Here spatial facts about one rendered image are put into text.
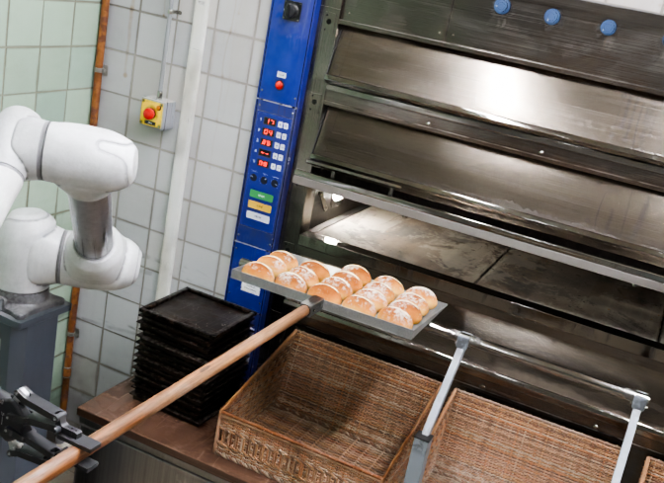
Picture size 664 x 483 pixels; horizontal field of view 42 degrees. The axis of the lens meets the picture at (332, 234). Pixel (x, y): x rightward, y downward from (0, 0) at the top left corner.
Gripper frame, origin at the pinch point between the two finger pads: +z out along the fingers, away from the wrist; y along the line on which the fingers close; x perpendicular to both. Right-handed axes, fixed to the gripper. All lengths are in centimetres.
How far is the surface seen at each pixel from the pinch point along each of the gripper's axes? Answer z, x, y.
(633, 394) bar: 84, -117, 2
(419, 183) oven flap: 6, -149, -28
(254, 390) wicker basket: -25, -127, 48
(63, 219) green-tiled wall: -122, -144, 22
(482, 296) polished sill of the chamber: 33, -154, 2
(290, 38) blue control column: -48, -150, -62
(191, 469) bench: -30, -102, 67
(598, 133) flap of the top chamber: 53, -151, -57
